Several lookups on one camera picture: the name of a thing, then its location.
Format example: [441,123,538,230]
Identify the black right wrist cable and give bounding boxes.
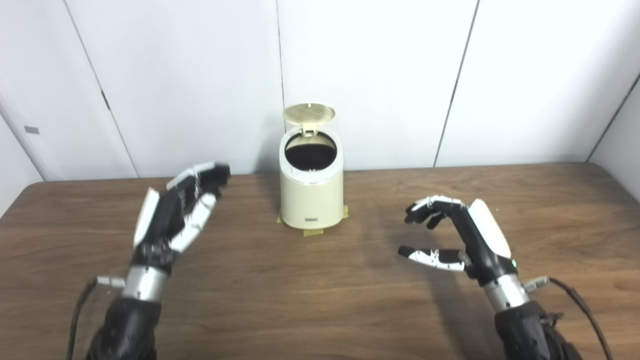
[522,276,615,360]

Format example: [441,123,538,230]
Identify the cream-colored bin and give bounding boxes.
[278,126,345,230]

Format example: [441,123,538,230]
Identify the round cream bin lid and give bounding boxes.
[282,103,337,136]

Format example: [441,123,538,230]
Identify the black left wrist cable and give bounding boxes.
[66,275,126,360]

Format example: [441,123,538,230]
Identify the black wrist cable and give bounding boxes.
[66,275,126,360]
[522,276,615,360]

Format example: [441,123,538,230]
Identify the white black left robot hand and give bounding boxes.
[131,161,232,274]

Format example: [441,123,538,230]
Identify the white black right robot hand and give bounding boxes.
[398,195,519,287]

